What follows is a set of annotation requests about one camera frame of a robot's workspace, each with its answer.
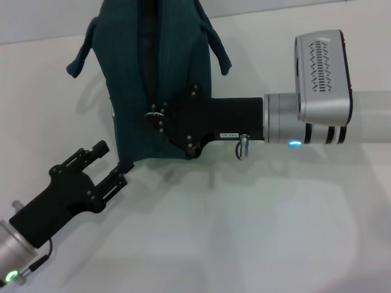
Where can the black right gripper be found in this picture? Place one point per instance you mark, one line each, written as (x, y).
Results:
(220, 119)

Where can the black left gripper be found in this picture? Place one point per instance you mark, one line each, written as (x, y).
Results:
(58, 201)

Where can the dark teal fabric lunch bag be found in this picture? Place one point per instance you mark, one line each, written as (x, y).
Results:
(131, 76)

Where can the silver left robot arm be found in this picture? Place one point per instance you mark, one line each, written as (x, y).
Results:
(15, 253)

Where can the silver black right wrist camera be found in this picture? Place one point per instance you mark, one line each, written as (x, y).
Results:
(323, 76)

